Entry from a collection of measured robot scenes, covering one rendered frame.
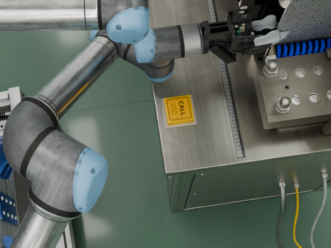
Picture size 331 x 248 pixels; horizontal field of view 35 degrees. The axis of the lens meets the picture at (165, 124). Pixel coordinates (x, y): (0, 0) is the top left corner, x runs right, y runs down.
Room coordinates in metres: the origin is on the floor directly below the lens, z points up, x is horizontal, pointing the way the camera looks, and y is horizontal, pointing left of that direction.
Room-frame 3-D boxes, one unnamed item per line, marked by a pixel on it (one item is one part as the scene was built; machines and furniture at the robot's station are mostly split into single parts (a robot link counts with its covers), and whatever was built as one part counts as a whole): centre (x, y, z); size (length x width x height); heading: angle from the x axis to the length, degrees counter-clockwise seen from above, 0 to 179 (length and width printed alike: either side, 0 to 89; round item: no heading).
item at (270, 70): (0.51, -0.25, 1.05); 0.04 x 0.04 x 0.04
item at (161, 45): (0.53, 0.02, 1.11); 0.11 x 0.08 x 0.09; 100
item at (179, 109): (0.44, -0.03, 0.91); 0.07 x 0.07 x 0.02; 10
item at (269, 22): (0.59, -0.24, 1.12); 0.09 x 0.03 x 0.06; 101
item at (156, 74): (0.54, 0.04, 1.01); 0.11 x 0.08 x 0.11; 61
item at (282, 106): (0.41, -0.28, 1.05); 0.04 x 0.04 x 0.04
